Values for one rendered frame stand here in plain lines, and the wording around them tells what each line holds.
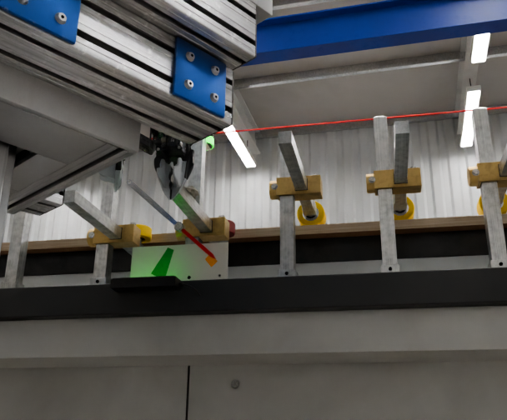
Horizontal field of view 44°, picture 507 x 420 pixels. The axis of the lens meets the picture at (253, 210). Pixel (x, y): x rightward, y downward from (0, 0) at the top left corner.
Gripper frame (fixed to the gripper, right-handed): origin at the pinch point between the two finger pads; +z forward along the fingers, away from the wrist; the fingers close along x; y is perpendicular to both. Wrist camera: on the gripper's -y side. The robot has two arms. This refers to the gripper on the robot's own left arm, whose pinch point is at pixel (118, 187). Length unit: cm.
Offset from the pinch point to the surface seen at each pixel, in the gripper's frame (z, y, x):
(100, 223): 12.5, 3.1, 5.8
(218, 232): 12.5, -26.7, 3.9
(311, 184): 1, -49, 12
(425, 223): 7, -83, 5
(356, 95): -405, -265, -588
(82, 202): 11.1, 6.4, 15.9
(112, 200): 1.0, 2.0, -7.4
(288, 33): -243, -99, -250
